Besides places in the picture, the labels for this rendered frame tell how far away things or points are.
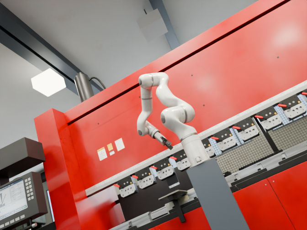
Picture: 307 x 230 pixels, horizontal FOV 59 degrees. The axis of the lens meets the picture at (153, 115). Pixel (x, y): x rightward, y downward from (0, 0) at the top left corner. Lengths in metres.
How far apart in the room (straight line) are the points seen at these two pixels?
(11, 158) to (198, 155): 1.75
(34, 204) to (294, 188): 2.00
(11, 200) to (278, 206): 2.11
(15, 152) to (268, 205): 2.14
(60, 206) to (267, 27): 2.49
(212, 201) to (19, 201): 1.64
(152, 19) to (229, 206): 3.86
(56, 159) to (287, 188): 2.03
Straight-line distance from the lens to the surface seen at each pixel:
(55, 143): 2.90
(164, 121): 1.73
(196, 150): 1.66
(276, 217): 2.25
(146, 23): 4.92
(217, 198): 1.58
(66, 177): 2.75
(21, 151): 2.72
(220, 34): 2.79
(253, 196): 2.25
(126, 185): 2.64
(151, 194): 3.11
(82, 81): 3.31
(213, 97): 2.54
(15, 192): 2.65
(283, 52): 2.67
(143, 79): 1.97
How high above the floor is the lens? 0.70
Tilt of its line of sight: 24 degrees up
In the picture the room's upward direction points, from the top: 23 degrees counter-clockwise
